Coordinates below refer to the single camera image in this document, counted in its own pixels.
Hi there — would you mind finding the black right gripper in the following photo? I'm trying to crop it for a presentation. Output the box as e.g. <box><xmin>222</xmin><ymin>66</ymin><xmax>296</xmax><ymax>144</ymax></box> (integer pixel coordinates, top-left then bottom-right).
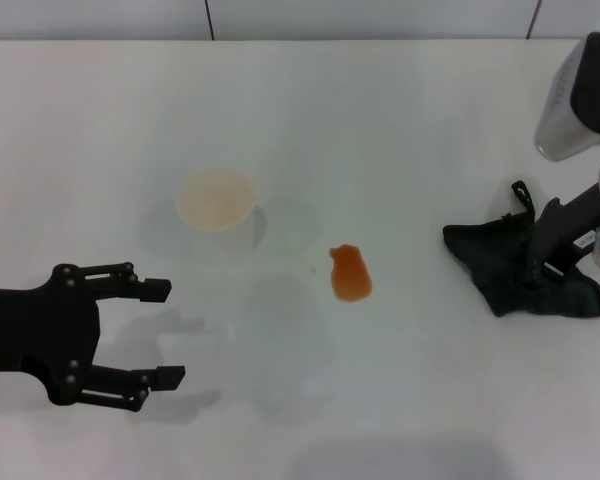
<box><xmin>526</xmin><ymin>181</ymin><xmax>600</xmax><ymax>291</ymax></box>

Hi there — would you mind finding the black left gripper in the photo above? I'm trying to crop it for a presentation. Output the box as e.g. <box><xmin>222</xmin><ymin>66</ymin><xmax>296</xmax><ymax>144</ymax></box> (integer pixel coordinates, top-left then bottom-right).
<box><xmin>0</xmin><ymin>260</ymin><xmax>188</xmax><ymax>414</ymax></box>

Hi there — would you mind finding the dark blue rag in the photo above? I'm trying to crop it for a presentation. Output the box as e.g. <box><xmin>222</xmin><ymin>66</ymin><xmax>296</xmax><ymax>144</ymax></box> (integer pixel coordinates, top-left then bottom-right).
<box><xmin>442</xmin><ymin>180</ymin><xmax>600</xmax><ymax>319</ymax></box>

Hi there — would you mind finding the white paper cup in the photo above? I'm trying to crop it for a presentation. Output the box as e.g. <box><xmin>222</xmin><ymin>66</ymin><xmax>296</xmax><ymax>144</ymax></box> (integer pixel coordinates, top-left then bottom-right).
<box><xmin>176</xmin><ymin>167</ymin><xmax>269</xmax><ymax>252</ymax></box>

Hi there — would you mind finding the brown water stain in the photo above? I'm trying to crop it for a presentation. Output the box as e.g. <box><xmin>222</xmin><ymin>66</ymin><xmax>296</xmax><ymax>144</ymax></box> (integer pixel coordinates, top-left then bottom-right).
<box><xmin>329</xmin><ymin>244</ymin><xmax>374</xmax><ymax>304</ymax></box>

